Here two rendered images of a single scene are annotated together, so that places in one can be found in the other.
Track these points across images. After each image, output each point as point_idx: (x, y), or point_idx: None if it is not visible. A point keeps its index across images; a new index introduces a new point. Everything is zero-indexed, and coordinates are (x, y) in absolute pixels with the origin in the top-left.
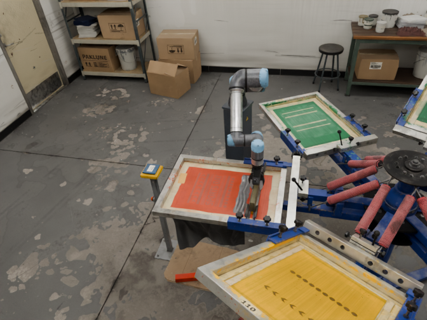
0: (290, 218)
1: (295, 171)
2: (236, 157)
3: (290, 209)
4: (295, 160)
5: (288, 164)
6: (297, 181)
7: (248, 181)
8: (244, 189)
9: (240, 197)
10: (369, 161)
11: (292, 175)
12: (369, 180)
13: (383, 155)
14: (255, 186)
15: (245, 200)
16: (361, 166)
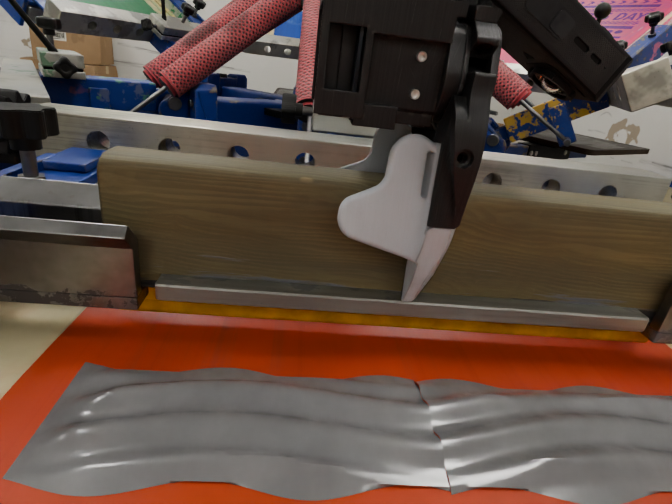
0: (577, 165)
1: (203, 123)
2: None
3: (522, 160)
4: (92, 112)
5: (87, 153)
6: (296, 130)
7: (472, 187)
8: (371, 422)
9: (525, 448)
10: (262, 4)
11: (247, 130)
12: (245, 102)
13: (212, 17)
14: (486, 188)
15: (533, 394)
16: (241, 45)
